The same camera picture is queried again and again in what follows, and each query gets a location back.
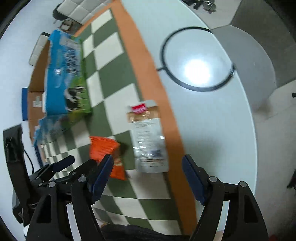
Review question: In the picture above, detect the orange snack packet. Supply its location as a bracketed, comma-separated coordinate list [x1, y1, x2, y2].
[89, 136, 129, 181]

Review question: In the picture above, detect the clear red-top snack pouch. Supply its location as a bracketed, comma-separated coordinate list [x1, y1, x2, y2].
[126, 100, 169, 173]

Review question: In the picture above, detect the open cardboard box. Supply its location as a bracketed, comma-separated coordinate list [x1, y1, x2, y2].
[27, 30, 91, 145]

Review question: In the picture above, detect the blue cushion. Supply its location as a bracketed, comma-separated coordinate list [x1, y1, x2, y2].
[22, 87, 28, 121]

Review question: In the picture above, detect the green checkered table mat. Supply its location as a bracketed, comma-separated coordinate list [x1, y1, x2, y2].
[41, 1, 197, 235]

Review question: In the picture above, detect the white quilted chair left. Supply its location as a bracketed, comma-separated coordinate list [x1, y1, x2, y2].
[29, 32, 50, 66]

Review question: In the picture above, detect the white quilted chair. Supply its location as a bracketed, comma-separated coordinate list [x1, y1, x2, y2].
[29, 32, 50, 66]
[57, 0, 112, 25]

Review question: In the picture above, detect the grey plastic chair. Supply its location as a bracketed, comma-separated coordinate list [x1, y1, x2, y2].
[213, 1, 295, 111]

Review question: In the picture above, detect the white quilted chair centre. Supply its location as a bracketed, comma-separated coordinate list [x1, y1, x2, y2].
[57, 0, 112, 25]

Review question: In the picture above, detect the small chrome dumbbell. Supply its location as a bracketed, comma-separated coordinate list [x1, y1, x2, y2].
[193, 0, 216, 12]

